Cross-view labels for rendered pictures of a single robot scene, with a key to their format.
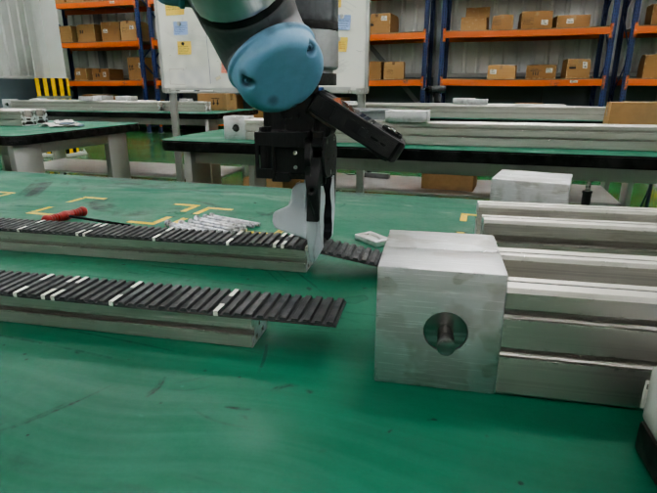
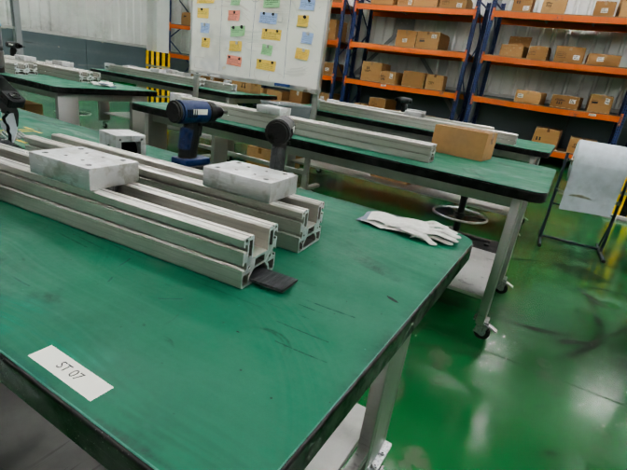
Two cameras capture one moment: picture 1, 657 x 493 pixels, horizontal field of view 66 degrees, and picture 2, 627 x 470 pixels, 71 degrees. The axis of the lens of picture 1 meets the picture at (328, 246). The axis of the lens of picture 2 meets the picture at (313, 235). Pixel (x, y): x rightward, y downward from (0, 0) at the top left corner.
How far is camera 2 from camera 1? 1.20 m
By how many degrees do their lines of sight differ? 11
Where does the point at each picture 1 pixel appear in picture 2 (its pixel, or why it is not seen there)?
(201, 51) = (215, 47)
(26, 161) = (66, 104)
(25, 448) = not seen: outside the picture
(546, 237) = (40, 145)
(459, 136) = (300, 129)
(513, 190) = (104, 136)
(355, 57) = (313, 65)
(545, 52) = (578, 85)
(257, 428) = not seen: outside the picture
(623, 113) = (441, 133)
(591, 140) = (377, 145)
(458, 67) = (494, 88)
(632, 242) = not seen: hidden behind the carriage
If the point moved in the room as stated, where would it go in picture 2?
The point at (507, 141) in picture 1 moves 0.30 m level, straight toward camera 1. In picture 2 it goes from (327, 137) to (294, 140)
